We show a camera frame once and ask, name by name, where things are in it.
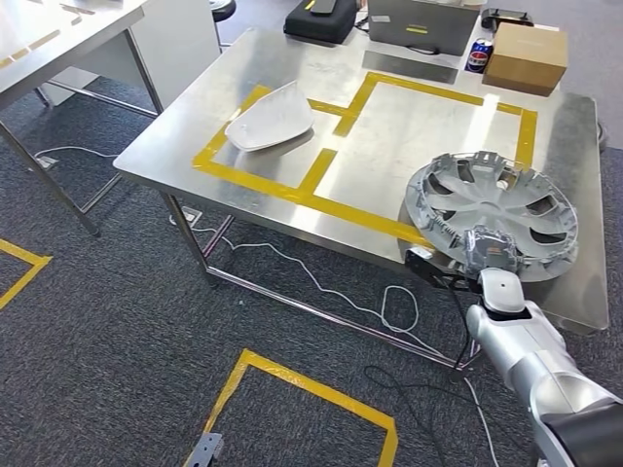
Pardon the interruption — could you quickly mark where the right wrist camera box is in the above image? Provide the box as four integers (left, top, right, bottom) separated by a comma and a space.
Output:
405, 245, 483, 295

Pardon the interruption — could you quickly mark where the black round stool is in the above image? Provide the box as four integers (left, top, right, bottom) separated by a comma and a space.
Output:
210, 0, 238, 51

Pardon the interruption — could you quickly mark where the white floor cable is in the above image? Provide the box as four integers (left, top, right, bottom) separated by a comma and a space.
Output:
190, 225, 502, 467
34, 145, 121, 171

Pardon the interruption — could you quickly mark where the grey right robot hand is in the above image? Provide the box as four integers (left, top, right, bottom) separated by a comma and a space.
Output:
462, 227, 519, 278

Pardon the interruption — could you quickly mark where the yellow tape on table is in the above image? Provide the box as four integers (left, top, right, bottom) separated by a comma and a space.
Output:
0, 28, 63, 71

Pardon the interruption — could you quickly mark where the black left robot foot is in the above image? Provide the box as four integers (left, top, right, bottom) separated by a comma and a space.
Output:
186, 433, 225, 467

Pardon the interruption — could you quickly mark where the black zip case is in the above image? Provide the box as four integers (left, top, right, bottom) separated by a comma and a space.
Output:
284, 0, 359, 45

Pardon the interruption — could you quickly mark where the white cabinet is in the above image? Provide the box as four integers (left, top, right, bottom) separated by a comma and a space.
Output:
41, 0, 223, 111

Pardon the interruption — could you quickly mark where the yellow tape on workbench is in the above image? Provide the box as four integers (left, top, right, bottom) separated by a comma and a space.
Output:
192, 70, 538, 249

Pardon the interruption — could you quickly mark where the black game controller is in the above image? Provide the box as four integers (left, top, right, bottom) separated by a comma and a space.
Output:
480, 7, 535, 31

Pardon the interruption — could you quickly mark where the steel workbench table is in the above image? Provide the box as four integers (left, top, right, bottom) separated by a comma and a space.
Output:
113, 25, 610, 376

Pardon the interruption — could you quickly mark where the grey laptop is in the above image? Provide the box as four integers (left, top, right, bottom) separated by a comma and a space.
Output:
367, 0, 483, 57

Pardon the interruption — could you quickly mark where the blue cola can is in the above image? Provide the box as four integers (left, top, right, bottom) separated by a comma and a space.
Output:
464, 38, 494, 74

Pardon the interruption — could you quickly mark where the brown cardboard box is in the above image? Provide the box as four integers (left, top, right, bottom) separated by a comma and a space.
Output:
481, 22, 569, 98

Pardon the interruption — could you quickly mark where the white mirror cover part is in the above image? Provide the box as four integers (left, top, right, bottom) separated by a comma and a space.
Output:
224, 80, 316, 154

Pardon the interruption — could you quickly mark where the silver plastic hubcap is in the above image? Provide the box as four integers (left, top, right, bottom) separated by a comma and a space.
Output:
405, 150, 581, 283

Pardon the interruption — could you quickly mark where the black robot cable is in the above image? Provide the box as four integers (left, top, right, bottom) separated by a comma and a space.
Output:
362, 288, 489, 467

